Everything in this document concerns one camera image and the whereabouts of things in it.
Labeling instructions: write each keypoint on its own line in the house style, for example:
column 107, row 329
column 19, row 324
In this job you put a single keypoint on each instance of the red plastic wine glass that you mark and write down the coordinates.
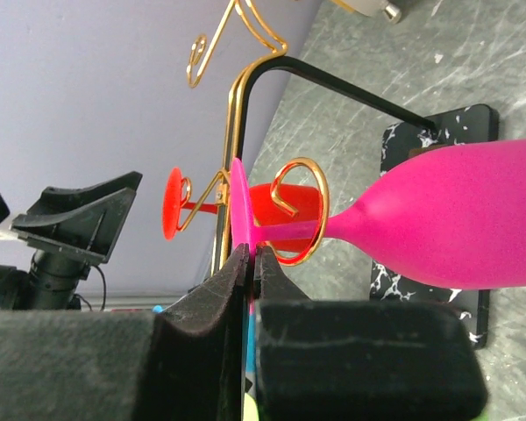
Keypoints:
column 275, row 203

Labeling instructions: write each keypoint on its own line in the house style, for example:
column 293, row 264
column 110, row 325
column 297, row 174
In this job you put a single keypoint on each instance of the magenta plastic wine glass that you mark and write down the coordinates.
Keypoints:
column 451, row 218

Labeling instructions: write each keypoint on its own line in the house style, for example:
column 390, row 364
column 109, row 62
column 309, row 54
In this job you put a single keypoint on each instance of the green plastic wine glass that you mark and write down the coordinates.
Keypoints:
column 250, row 411

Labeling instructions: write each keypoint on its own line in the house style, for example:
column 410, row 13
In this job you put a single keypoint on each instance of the gold wire wine glass rack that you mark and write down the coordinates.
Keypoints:
column 443, row 57

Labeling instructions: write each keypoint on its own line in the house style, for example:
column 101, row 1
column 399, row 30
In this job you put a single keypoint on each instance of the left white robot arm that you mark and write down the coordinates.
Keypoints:
column 14, row 286

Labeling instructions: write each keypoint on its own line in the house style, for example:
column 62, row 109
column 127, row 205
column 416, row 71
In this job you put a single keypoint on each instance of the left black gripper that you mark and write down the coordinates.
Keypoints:
column 71, row 229

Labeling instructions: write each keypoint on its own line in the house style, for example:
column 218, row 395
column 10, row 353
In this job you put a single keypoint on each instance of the round beige drawer cabinet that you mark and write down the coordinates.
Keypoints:
column 369, row 8

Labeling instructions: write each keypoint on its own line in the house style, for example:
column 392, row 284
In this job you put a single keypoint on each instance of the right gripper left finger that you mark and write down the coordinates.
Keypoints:
column 70, row 365

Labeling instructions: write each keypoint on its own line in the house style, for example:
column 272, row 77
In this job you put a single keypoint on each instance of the blue plastic wine glass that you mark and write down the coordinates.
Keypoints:
column 247, row 337

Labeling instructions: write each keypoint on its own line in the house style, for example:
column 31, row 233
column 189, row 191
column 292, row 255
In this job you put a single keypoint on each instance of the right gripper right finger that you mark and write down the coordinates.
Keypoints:
column 358, row 360

